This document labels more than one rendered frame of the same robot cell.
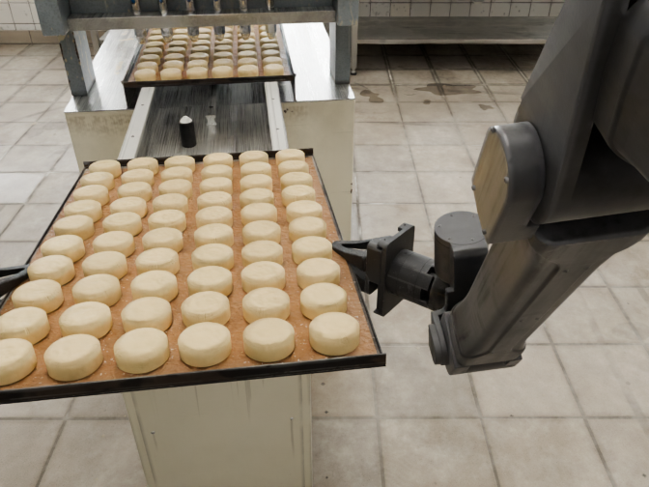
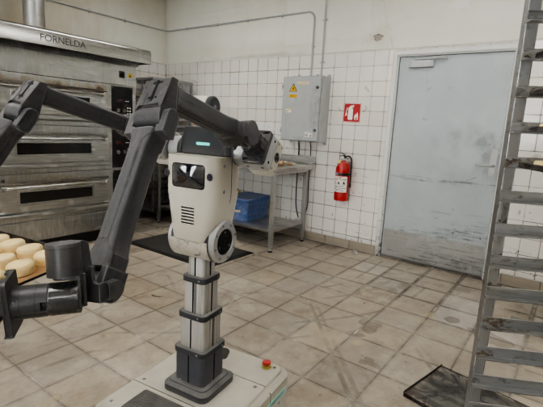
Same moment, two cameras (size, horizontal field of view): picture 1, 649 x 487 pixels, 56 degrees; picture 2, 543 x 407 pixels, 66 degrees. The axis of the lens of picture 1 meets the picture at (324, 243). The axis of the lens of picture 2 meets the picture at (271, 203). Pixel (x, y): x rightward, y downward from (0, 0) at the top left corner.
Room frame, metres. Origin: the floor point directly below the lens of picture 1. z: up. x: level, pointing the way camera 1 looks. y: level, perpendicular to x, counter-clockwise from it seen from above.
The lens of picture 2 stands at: (0.80, 1.15, 1.29)
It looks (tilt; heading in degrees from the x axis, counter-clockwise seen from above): 10 degrees down; 216
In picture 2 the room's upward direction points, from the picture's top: 3 degrees clockwise
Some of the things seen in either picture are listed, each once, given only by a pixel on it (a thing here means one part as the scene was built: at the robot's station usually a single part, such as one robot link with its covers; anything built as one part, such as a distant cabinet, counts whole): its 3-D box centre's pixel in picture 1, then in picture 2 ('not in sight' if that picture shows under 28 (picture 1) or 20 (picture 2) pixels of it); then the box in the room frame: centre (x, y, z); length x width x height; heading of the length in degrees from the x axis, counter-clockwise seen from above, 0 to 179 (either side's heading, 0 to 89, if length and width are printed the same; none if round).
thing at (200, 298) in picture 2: not in sight; (200, 321); (-0.28, 0.05, 0.53); 0.11 x 0.11 x 0.40; 8
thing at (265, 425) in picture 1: (226, 316); not in sight; (1.10, 0.23, 0.45); 0.70 x 0.34 x 0.90; 7
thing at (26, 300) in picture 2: not in sight; (27, 301); (0.50, 0.42, 0.97); 0.07 x 0.07 x 0.10; 53
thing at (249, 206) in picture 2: not in sight; (246, 206); (-2.92, -1.91, 0.36); 0.47 x 0.38 x 0.26; 2
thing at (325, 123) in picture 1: (229, 147); not in sight; (2.07, 0.35, 0.42); 1.28 x 0.72 x 0.84; 7
